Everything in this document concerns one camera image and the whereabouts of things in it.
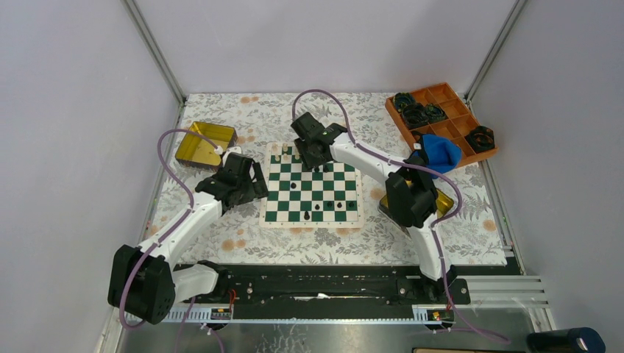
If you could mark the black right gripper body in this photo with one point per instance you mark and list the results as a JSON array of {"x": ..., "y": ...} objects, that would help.
[{"x": 309, "y": 159}]

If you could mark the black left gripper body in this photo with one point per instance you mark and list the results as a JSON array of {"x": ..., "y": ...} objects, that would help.
[{"x": 253, "y": 190}]

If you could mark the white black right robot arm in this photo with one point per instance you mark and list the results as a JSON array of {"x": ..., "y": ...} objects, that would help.
[{"x": 410, "y": 191}]

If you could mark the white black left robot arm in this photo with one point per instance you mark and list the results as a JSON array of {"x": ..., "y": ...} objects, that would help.
[{"x": 144, "y": 281}]

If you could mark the green white chess board mat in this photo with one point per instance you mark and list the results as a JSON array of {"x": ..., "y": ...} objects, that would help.
[{"x": 284, "y": 207}]

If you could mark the gold tin lid left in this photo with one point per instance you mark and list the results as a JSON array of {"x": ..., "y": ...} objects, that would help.
[{"x": 196, "y": 152}]

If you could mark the gold tin box right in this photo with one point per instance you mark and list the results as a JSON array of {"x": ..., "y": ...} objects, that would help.
[{"x": 444, "y": 205}]

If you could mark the orange compartment tray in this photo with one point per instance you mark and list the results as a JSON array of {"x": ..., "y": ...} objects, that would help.
[{"x": 453, "y": 120}]

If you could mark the black hexagonal part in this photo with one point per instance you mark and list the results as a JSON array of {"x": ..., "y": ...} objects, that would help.
[{"x": 481, "y": 139}]

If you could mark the dark cylinder bottle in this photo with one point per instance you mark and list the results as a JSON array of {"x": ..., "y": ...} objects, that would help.
[{"x": 575, "y": 340}]

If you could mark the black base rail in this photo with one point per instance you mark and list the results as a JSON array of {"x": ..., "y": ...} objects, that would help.
[{"x": 338, "y": 292}]

